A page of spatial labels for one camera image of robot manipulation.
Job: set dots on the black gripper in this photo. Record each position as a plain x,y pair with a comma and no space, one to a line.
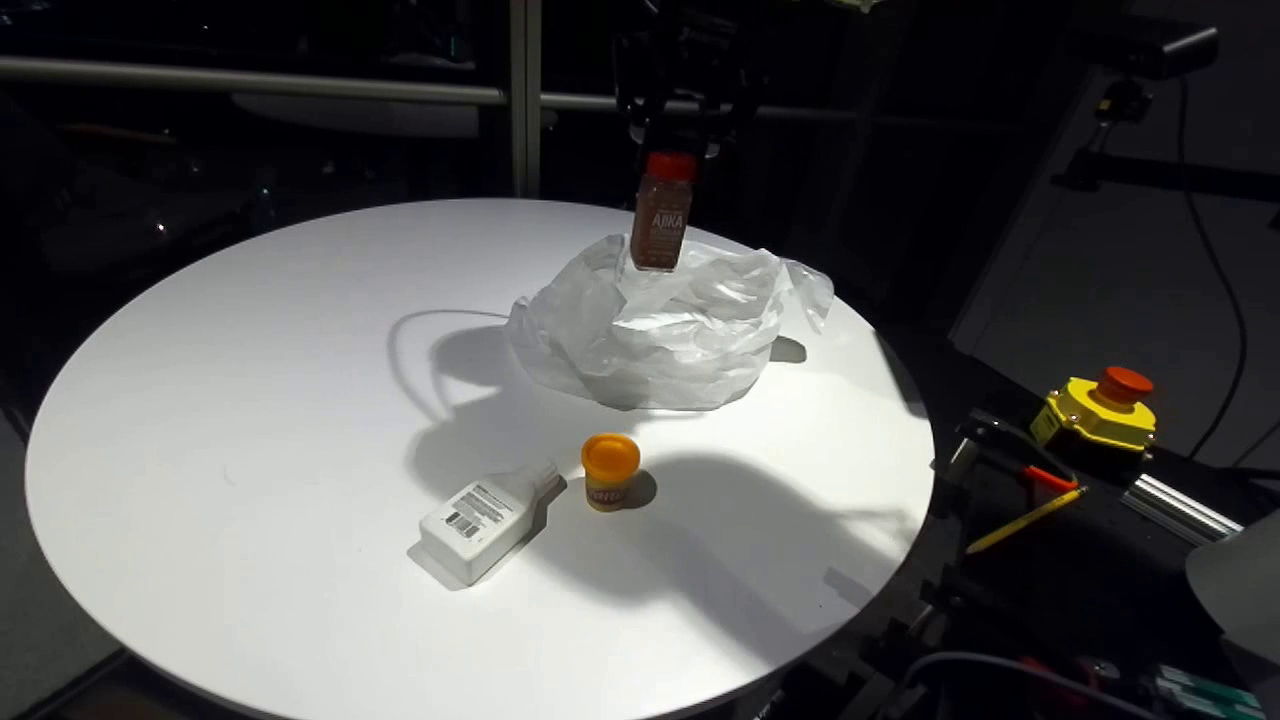
686,60

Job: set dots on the spice bottle with red cap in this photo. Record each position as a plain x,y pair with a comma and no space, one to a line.
661,225

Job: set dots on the clear plastic bag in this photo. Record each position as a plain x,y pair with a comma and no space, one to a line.
660,335

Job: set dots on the small orange lidded container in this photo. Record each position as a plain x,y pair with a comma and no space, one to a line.
610,470

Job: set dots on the metal railing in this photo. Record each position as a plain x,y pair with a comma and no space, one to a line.
300,85

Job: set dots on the white plastic bottle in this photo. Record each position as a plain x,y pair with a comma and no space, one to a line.
482,520

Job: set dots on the yellow emergency stop button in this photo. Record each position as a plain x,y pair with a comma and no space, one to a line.
1098,412

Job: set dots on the yellow pencil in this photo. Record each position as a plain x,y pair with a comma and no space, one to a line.
1025,520

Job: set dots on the green terminal block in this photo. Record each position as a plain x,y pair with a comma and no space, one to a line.
1205,695

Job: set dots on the camera on mount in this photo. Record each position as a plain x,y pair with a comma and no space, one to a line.
1150,45

